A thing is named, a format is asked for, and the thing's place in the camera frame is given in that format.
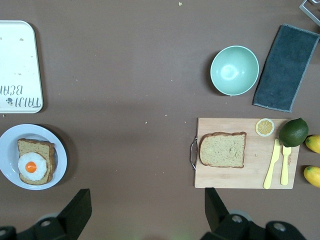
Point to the yellow plastic knife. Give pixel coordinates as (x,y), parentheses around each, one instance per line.
(272,165)

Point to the yellow plastic fork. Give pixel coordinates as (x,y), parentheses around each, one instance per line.
(285,170)

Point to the pale blue round plate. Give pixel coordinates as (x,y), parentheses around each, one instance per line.
(8,150)

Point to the dark grey cloth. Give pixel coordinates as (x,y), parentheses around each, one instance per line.
(285,70)

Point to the toy fried egg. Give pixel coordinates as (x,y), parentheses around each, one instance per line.
(27,172)

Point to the lemon slice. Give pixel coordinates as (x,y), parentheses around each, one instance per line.
(265,127)

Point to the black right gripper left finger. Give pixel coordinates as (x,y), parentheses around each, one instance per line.
(72,215)

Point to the green avocado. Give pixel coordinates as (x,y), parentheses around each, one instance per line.
(293,132)

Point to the yellow lemon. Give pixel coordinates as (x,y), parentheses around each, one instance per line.
(313,143)
(313,176)

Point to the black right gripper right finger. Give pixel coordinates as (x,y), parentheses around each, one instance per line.
(220,220)

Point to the wooden cutting board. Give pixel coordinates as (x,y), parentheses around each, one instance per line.
(252,175)

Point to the brown toast bread slice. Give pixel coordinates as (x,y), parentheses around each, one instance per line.
(32,146)
(221,150)

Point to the cream bear print tray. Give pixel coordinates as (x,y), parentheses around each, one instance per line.
(17,62)

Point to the mint green bowl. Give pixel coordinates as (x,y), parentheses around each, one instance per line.
(233,71)

